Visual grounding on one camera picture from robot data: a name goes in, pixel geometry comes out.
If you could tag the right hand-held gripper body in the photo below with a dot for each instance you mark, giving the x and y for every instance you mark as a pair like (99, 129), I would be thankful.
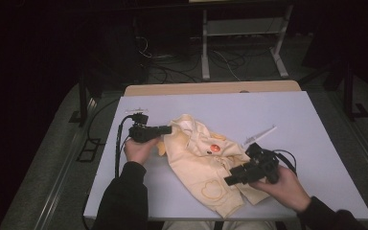
(263, 164)

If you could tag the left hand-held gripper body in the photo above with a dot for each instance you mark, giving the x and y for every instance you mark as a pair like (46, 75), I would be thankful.
(142, 134)

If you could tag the cream baby garment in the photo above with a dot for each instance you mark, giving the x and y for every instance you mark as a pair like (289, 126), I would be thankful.
(201, 166)

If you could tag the person's left hand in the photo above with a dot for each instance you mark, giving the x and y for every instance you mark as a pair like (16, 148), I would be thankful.
(139, 151)

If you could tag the person's right hand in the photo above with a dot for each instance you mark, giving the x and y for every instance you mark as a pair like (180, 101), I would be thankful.
(286, 191)

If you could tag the white table board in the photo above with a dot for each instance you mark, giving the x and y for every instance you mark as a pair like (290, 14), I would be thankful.
(316, 143)

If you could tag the wooden table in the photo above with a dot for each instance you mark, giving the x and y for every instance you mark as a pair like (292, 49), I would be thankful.
(204, 87)

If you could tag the black metal stand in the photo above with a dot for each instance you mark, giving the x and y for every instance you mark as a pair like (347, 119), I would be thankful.
(348, 89)
(83, 102)

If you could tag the white metal stand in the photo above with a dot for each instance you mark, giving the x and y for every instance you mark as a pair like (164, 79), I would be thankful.
(242, 27)

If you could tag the black floor frame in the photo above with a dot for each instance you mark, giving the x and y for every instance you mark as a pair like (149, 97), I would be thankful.
(88, 150)

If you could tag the metal floor rail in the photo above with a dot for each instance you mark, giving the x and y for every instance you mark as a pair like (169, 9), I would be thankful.
(60, 179)
(364, 143)

